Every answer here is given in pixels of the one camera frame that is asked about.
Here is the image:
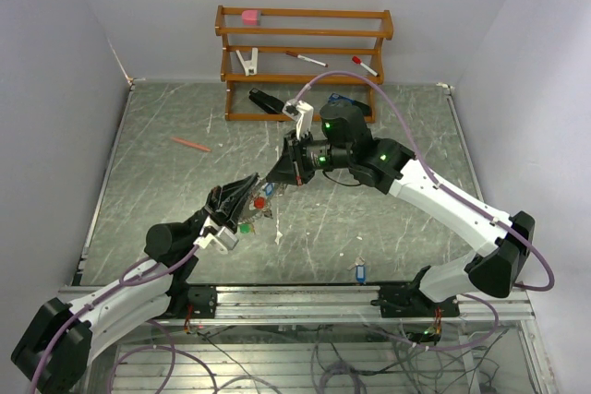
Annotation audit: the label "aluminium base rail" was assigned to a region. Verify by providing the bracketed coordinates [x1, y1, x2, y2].
[50, 283, 537, 325]

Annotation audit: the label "silver keyring chain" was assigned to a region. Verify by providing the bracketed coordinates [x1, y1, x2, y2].
[241, 181, 289, 224]

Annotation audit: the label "black stapler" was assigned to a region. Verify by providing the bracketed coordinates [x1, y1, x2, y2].
[248, 89, 284, 115]

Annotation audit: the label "orange pencil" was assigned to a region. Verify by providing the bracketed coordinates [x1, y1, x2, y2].
[171, 137, 211, 152]

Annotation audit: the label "red capped white marker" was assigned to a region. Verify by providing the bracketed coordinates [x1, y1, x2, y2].
[352, 56, 380, 77]

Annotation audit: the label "brown wooden shelf rack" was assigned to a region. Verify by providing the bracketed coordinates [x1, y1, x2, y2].
[214, 6, 394, 121]

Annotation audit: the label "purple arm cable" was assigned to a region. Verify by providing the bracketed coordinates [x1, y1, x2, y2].
[295, 70, 555, 352]
[27, 245, 204, 394]

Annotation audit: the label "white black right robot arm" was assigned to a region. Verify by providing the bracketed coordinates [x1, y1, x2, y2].
[266, 100, 535, 316]

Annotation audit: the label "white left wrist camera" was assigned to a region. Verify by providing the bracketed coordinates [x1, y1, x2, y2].
[193, 219, 238, 255]

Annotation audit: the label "blue key tag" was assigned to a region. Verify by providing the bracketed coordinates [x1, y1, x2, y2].
[355, 258, 367, 284]

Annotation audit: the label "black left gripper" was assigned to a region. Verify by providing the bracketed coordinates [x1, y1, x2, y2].
[183, 172, 259, 242]

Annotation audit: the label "blue stapler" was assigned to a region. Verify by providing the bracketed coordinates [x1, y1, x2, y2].
[328, 93, 372, 117]

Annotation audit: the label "pink eraser block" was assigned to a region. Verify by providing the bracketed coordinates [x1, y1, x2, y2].
[241, 9, 261, 27]

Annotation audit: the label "red capped key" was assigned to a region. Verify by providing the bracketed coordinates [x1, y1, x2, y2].
[253, 197, 267, 209]

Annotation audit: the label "white plastic clip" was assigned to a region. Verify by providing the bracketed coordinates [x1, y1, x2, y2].
[235, 47, 259, 77]

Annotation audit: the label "loose cables under table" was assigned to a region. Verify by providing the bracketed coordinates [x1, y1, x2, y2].
[184, 322, 523, 394]

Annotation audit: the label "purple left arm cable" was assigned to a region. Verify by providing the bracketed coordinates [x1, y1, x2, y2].
[27, 245, 204, 394]

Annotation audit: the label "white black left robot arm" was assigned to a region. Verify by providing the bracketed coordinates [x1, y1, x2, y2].
[11, 173, 259, 393]

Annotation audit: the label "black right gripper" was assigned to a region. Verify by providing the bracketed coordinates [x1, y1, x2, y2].
[267, 127, 354, 185]

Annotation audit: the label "red white marker pen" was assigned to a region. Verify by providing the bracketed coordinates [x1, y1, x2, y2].
[285, 51, 328, 68]

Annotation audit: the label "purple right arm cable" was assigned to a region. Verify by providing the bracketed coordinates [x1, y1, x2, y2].
[295, 70, 555, 352]

